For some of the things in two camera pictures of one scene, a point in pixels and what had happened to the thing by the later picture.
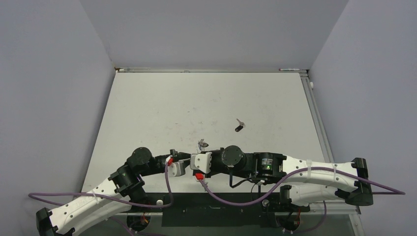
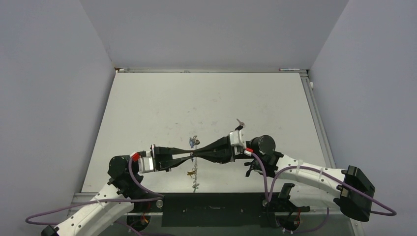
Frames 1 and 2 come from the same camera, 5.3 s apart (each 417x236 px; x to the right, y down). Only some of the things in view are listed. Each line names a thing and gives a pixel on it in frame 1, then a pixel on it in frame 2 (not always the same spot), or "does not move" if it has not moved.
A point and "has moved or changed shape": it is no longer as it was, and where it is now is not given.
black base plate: (211, 210) does not move
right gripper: (213, 171) -> (223, 144)
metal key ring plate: (202, 144) has moved or changed shape
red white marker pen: (281, 69) does not move
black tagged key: (242, 125) does not move
